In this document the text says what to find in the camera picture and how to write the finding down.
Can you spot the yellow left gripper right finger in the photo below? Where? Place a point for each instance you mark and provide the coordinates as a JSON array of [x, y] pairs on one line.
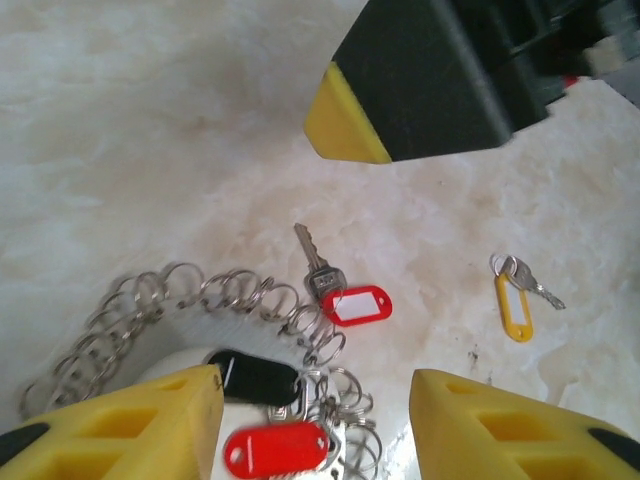
[[500, 430]]

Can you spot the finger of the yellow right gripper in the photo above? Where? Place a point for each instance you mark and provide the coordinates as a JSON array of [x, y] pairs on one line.
[[420, 85]]

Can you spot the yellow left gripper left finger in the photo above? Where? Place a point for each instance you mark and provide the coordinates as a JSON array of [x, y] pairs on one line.
[[125, 430]]

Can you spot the black key tag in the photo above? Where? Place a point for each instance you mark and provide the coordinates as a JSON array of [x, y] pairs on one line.
[[260, 380]]

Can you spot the red key tag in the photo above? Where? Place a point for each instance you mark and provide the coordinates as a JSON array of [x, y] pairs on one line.
[[280, 450]]

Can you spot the silver key with yellow tag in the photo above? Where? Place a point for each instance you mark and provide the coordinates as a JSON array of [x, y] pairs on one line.
[[522, 274]]

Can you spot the silver key with red tag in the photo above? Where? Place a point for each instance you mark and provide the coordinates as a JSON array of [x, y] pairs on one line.
[[322, 280]]

